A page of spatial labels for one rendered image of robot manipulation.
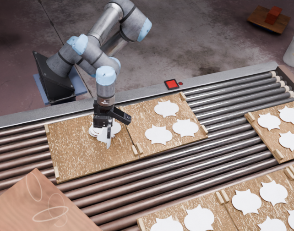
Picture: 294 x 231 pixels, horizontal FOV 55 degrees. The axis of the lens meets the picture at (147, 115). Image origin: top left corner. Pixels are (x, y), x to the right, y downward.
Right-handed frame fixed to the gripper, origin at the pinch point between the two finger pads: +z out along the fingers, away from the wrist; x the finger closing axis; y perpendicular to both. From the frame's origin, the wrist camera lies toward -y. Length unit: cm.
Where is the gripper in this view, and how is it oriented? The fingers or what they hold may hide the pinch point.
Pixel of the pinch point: (110, 137)
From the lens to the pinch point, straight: 132.9
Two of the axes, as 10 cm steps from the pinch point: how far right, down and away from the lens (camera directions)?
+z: -0.8, 7.8, 6.1
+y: -10.0, -0.6, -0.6
